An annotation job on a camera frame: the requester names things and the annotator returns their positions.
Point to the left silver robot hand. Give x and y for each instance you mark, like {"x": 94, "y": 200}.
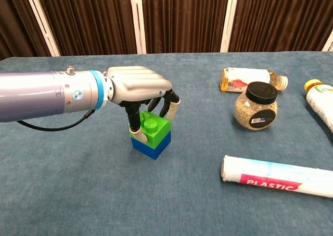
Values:
{"x": 138, "y": 84}

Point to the green toy brick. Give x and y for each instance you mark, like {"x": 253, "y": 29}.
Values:
{"x": 157, "y": 128}

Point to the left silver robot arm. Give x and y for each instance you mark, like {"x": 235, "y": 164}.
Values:
{"x": 49, "y": 94}

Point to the blue toy brick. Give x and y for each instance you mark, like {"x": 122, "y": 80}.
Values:
{"x": 153, "y": 149}

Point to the brown folding screen white frames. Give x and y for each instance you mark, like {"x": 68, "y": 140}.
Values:
{"x": 182, "y": 17}

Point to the blue table cloth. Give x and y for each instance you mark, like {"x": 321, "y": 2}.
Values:
{"x": 104, "y": 181}

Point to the amber liquid bottle white label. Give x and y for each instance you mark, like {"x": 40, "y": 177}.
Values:
{"x": 245, "y": 78}

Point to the glass jar with black lid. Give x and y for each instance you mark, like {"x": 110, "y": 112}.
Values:
{"x": 256, "y": 106}

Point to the white plastic bag roll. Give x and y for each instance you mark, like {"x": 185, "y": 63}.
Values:
{"x": 273, "y": 176}

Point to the white bottle with yellow cap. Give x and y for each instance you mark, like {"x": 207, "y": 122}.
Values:
{"x": 321, "y": 101}

